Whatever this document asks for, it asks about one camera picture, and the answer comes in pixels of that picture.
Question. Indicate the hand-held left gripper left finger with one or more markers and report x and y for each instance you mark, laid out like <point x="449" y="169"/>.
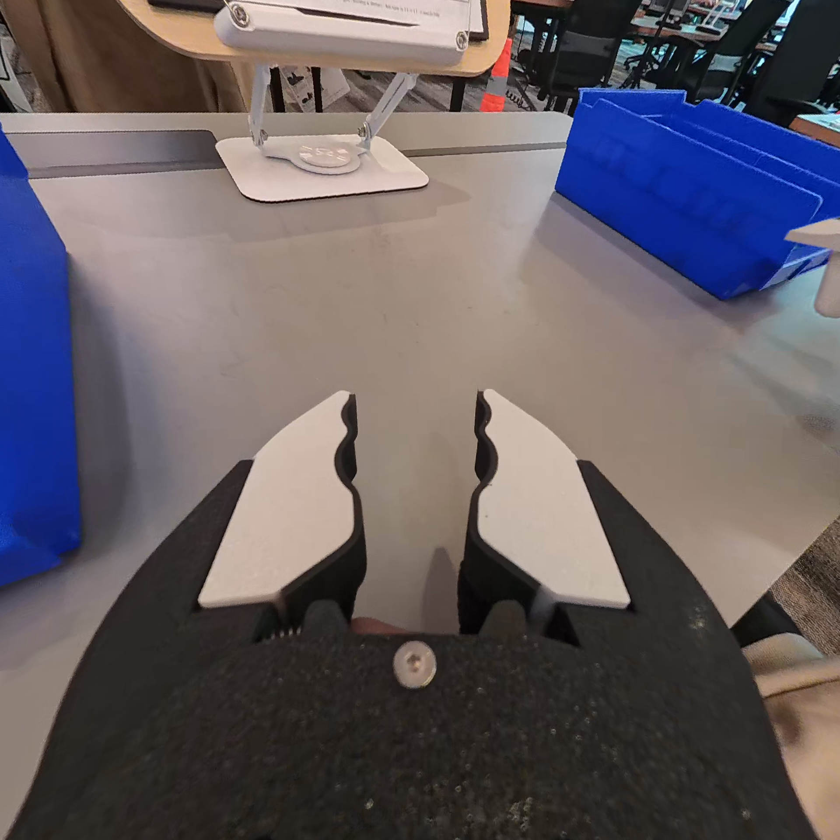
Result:
<point x="282" y="518"/>

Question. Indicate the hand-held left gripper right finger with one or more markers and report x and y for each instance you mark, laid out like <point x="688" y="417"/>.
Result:
<point x="544" y="518"/>

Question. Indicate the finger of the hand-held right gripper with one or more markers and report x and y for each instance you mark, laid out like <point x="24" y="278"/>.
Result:
<point x="820" y="233"/>

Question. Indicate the blue plastic bin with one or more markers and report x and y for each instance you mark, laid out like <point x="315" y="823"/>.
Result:
<point x="676" y="197"/>
<point x="33" y="361"/>

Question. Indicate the person's left hand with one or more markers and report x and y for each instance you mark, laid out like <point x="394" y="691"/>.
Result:
<point x="377" y="627"/>

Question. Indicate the wooden edged table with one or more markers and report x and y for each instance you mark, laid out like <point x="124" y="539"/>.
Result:
<point x="817" y="128"/>

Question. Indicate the black office chair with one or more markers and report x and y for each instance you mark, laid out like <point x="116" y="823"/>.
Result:
<point x="584" y="52"/>
<point x="735" y="46"/>

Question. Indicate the person's black trousers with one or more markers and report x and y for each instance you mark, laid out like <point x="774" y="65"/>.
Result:
<point x="764" y="620"/>

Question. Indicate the wooden document stand white base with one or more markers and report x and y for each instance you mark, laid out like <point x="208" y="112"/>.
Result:
<point x="321" y="167"/>

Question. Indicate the orange traffic cone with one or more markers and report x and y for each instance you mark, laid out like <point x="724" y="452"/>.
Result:
<point x="499" y="79"/>

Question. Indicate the printed paper poster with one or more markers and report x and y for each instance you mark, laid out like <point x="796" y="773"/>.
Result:
<point x="308" y="88"/>

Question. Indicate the printed instruction sheet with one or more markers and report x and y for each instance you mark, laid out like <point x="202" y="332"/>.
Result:
<point x="394" y="10"/>

